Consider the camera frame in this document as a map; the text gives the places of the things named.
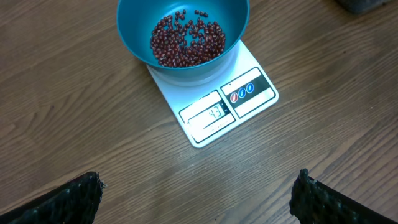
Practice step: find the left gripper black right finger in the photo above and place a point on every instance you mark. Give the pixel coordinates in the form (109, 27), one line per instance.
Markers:
(314, 202)

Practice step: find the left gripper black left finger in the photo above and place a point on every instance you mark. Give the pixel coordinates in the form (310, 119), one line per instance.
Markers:
(77, 201)

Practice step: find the white digital kitchen scale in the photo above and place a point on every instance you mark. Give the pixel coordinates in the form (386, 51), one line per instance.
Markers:
(221, 99)

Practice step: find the red beans in bowl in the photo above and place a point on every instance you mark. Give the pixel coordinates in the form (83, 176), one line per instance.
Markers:
(177, 42)

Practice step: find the blue plastic bowl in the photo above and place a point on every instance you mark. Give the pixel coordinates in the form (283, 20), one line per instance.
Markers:
(136, 19)

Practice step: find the clear plastic food container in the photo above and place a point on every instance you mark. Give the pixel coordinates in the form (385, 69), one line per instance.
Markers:
(361, 6)

